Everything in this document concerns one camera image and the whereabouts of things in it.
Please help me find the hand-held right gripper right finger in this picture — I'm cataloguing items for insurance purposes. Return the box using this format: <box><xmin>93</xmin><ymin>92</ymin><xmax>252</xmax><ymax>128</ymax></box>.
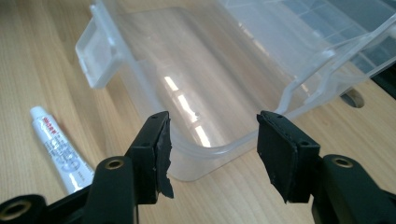
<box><xmin>255</xmin><ymin>110</ymin><xmax>322</xmax><ymax>204</ymax></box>

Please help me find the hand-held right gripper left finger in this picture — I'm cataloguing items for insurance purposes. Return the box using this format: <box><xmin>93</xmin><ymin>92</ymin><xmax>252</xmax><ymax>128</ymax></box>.
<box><xmin>124</xmin><ymin>110</ymin><xmax>175</xmax><ymax>206</ymax></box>

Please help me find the white ointment tube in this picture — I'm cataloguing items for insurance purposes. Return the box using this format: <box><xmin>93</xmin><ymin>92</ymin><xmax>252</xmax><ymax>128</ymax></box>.
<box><xmin>29</xmin><ymin>105</ymin><xmax>95</xmax><ymax>196</ymax></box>

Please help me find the clear plastic storage box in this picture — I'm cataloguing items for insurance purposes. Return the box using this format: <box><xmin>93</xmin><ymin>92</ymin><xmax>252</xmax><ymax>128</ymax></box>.
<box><xmin>74</xmin><ymin>0</ymin><xmax>396</xmax><ymax>183</ymax></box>

